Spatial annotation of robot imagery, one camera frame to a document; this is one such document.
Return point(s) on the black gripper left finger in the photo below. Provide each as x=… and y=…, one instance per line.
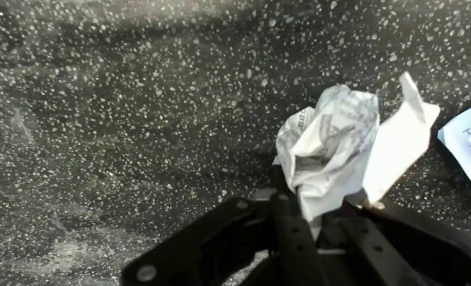
x=220, y=243

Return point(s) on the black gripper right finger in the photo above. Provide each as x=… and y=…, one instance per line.
x=405, y=248

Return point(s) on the printed white paper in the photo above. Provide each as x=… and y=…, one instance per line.
x=325, y=143

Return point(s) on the pale folded white paper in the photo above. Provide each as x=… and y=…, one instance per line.
x=467, y=143

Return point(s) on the folded white paper with spike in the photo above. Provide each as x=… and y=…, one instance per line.
x=400, y=143

